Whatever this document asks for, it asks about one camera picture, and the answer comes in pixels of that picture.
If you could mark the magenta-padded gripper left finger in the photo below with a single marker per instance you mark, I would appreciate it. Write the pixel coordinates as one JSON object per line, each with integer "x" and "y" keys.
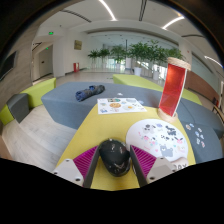
{"x": 85, "y": 161}

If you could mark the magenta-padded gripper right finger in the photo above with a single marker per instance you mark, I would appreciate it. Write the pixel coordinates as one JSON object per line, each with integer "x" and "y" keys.
{"x": 143, "y": 160}

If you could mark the black computer mouse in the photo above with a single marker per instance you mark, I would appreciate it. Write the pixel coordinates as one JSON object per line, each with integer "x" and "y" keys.
{"x": 115, "y": 156}

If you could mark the white round printed mouse pad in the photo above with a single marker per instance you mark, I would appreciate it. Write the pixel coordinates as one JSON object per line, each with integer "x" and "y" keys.
{"x": 160, "y": 136}

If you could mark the gray upholstered bench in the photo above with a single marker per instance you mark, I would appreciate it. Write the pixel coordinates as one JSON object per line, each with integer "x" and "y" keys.
{"x": 210, "y": 146}
{"x": 200, "y": 113}
{"x": 70, "y": 106}

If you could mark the white sticker sheet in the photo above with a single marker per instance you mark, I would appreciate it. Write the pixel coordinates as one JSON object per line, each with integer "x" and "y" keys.
{"x": 120, "y": 106}

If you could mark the group of small loose stickers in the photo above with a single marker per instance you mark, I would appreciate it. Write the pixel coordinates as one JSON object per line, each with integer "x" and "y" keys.
{"x": 197, "y": 134}

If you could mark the lime green upholstered bench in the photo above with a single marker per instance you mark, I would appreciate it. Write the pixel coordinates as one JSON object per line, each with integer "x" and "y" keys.
{"x": 40, "y": 91}
{"x": 191, "y": 96}
{"x": 133, "y": 81}

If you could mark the dark gray ottoman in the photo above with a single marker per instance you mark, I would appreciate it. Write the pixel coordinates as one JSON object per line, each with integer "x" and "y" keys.
{"x": 18, "y": 106}

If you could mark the wooden chair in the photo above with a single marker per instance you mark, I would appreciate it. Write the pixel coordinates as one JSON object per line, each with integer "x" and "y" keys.
{"x": 218, "y": 111}

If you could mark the red fire equipment box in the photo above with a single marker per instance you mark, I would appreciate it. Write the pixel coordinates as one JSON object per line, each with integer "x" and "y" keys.
{"x": 76, "y": 67}

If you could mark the group of potted plants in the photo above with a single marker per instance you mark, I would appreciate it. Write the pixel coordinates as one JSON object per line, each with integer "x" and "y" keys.
{"x": 143, "y": 53}

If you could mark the green exit sign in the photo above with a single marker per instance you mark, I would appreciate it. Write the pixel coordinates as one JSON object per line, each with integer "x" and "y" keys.
{"x": 51, "y": 33}

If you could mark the group of ceiling strip lights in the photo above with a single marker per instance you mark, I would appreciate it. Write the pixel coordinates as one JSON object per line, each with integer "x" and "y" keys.
{"x": 108, "y": 10}

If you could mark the golden wall plaque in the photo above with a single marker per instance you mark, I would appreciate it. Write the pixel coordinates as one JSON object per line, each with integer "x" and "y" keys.
{"x": 78, "y": 45}

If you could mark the dark wall screen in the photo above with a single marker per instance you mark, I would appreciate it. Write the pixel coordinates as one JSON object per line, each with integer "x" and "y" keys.
{"x": 8, "y": 65}

